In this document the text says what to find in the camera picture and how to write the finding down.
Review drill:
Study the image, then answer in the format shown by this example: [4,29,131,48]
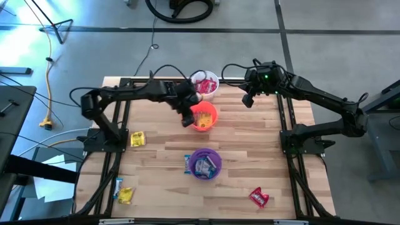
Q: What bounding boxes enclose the grey metal stand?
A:
[362,79,400,182]

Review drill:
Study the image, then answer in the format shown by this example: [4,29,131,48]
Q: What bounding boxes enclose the yellow candy packet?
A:
[130,131,147,148]
[117,186,136,206]
[196,112,214,129]

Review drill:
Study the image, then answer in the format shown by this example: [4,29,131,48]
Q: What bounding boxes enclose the purple plastic bucket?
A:
[188,147,223,181]

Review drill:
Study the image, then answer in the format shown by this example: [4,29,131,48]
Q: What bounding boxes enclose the yellow extension cord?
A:
[23,0,54,131]

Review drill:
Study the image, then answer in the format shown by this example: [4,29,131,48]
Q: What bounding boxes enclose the black floor cable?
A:
[133,0,160,78]

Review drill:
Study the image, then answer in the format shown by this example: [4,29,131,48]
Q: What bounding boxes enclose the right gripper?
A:
[242,62,287,109]

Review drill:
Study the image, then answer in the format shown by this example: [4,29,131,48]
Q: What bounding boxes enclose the orange plastic bucket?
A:
[189,101,219,132]

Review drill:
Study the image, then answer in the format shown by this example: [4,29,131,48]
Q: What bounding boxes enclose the white paper sheets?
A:
[32,154,78,204]

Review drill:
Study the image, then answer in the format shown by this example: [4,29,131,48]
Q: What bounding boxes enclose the white plastic bucket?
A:
[190,70,220,103]

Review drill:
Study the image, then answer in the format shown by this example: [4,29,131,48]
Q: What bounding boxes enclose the black tripod stand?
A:
[29,0,74,45]

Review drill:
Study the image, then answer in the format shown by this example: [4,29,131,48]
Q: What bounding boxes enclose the red Skittles packet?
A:
[206,79,218,94]
[248,186,270,209]
[196,79,209,94]

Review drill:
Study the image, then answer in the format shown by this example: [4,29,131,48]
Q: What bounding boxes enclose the black desk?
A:
[0,84,38,176]

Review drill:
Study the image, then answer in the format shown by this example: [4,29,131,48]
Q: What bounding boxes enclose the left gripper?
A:
[170,81,203,128]

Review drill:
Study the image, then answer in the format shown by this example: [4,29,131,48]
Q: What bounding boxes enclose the grey desk foot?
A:
[0,66,33,76]

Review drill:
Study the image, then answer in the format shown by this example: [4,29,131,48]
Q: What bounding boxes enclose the silver bracket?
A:
[273,219,309,225]
[99,217,135,225]

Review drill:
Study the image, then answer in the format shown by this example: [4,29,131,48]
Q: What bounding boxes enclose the black vacuum hose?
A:
[144,0,215,24]

